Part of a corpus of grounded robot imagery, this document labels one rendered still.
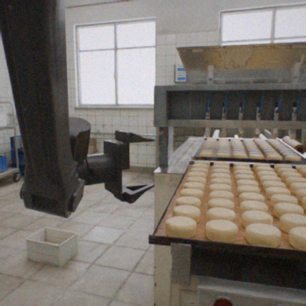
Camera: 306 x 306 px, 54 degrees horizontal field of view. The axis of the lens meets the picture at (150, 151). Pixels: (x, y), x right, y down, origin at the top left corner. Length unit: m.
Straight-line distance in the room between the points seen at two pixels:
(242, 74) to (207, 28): 3.38
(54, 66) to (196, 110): 0.95
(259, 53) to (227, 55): 0.11
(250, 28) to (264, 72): 3.40
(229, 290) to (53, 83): 0.38
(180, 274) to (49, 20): 0.38
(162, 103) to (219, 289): 0.80
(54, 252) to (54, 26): 2.03
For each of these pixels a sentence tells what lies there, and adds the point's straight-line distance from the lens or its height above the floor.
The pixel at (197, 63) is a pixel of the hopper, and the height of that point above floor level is 1.26.
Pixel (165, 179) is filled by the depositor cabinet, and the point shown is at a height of 0.81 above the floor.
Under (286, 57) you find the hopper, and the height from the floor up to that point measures 1.27.
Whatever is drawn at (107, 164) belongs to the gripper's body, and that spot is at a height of 1.00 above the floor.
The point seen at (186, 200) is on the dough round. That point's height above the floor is 0.92.
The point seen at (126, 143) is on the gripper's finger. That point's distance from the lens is 0.56.
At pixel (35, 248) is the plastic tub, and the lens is 2.35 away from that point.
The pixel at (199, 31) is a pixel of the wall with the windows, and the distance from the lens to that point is 4.56.
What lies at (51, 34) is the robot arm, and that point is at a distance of 0.30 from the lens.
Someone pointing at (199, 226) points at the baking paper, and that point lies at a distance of 0.54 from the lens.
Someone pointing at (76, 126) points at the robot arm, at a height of 1.08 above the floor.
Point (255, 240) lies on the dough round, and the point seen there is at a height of 0.91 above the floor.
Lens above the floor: 1.11
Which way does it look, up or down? 9 degrees down
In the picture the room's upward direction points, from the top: straight up
